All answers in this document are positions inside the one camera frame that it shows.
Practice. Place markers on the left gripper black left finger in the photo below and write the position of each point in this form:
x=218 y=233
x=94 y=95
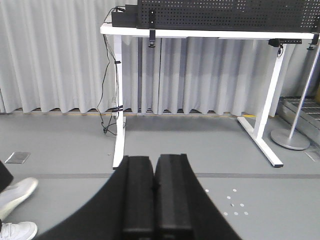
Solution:
x=123 y=209

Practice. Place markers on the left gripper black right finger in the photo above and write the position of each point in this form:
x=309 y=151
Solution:
x=183 y=210

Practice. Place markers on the white sneaker lower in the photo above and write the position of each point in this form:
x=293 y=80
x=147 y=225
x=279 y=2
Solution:
x=18 y=231

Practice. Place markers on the white sneaker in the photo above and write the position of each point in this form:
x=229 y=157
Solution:
x=18 y=231
x=15 y=194

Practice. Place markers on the white sneaker upper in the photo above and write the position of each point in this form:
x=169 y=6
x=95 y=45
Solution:
x=15 y=194

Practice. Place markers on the metal floor outlet plate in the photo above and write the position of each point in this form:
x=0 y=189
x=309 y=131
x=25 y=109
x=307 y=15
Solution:
x=18 y=157

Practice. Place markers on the silver pole stand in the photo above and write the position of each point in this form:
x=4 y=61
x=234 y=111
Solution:
x=287 y=138

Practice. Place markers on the white curtain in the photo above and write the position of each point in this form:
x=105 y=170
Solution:
x=53 y=56

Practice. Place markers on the black box on desk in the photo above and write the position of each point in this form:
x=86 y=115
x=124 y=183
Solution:
x=126 y=18

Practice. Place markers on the black under-desk controller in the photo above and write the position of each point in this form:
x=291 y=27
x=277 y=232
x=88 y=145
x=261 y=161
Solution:
x=277 y=43

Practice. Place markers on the white standing desk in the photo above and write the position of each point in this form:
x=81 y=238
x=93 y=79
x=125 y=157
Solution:
x=256 y=131

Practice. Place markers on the black desk clamp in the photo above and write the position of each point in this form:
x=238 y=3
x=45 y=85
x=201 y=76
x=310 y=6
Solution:
x=152 y=28

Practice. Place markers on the black perforated pegboard panel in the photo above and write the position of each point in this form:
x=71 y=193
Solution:
x=289 y=16

